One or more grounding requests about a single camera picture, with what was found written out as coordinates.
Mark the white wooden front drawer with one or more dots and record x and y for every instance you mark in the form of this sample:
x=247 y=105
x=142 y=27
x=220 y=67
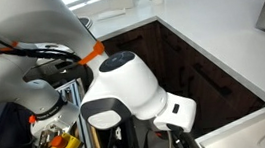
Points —
x=246 y=132

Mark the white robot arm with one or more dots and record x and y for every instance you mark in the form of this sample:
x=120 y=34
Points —
x=123 y=85

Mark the dark wood base cabinets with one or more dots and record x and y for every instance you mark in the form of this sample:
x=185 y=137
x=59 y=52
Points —
x=184 y=71

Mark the yellow emergency stop button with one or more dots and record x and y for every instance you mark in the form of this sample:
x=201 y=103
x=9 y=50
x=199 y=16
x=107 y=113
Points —
x=65 y=141

